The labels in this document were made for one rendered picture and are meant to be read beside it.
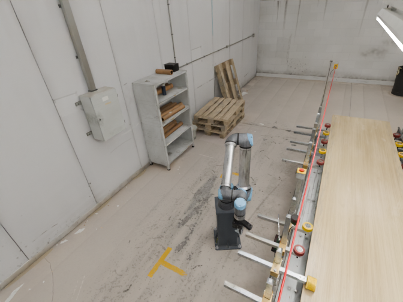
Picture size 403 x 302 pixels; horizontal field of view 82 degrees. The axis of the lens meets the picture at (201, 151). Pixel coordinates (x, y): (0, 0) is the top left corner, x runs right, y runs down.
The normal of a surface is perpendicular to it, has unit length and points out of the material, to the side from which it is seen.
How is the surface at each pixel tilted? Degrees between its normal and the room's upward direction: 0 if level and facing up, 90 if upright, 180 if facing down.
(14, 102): 90
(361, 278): 0
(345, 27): 90
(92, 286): 0
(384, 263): 0
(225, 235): 90
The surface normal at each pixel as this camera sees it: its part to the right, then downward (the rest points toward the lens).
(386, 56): -0.48, 0.50
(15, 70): 0.88, 0.21
